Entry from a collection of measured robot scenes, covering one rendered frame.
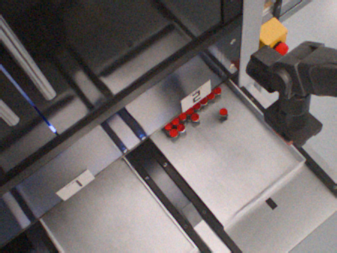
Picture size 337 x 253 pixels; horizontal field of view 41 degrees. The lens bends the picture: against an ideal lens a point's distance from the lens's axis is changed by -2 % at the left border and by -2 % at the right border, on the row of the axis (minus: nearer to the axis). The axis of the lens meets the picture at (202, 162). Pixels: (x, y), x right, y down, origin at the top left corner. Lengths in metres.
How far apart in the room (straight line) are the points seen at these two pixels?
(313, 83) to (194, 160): 0.53
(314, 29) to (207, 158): 1.45
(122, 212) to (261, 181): 0.35
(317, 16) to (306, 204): 1.53
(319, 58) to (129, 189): 0.63
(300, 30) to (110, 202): 1.59
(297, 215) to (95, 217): 0.49
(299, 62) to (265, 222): 0.51
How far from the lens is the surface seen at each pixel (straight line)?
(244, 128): 1.20
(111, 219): 1.15
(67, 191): 1.05
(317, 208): 1.15
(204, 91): 1.09
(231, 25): 0.96
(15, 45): 0.56
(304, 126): 0.88
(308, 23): 2.50
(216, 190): 1.14
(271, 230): 1.12
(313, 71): 0.70
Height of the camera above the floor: 1.98
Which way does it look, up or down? 70 degrees down
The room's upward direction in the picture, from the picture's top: 7 degrees counter-clockwise
